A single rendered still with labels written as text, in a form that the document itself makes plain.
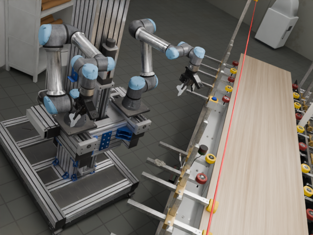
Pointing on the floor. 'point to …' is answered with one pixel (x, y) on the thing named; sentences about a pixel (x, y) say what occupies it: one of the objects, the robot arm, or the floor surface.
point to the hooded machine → (278, 24)
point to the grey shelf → (30, 34)
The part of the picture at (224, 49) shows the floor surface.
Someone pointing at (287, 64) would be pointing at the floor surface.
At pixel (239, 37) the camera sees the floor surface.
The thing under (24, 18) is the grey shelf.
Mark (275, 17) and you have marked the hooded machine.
